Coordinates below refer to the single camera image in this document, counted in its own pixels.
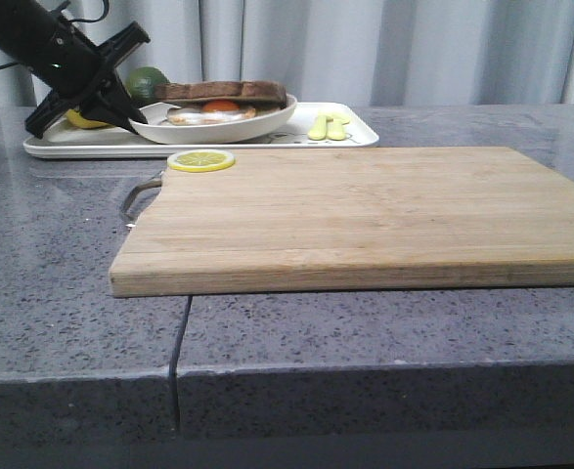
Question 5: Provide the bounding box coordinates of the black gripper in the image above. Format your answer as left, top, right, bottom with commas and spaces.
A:
25, 21, 150, 138

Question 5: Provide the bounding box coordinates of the white round plate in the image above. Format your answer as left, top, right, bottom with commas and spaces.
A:
132, 94, 297, 145

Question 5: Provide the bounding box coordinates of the fried egg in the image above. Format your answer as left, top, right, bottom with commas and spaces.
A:
166, 99, 258, 127

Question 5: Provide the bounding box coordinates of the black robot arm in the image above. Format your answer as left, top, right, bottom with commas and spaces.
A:
0, 1, 150, 138

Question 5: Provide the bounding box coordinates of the white bear tray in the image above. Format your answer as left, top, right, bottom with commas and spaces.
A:
23, 102, 379, 159

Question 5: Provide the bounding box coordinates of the green lime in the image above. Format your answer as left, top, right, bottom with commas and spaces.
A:
124, 66, 169, 107

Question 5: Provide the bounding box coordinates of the yellow lemon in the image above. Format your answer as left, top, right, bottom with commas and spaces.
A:
65, 109, 111, 130

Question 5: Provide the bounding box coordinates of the lemon slice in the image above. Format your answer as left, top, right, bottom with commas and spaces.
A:
167, 149, 236, 173

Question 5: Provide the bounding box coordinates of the wooden cutting board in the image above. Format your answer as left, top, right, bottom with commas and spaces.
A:
110, 147, 574, 297

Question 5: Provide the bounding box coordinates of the yellow-green plastic fork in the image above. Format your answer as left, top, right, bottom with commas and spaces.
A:
307, 113, 332, 141

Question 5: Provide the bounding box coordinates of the yellow-green plastic spoon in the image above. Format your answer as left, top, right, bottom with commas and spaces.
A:
327, 112, 350, 141

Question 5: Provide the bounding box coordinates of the grey curtain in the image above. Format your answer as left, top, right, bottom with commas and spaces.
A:
0, 0, 574, 108

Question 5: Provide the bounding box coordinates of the metal cutting board handle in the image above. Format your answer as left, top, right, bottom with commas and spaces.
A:
119, 171, 164, 229

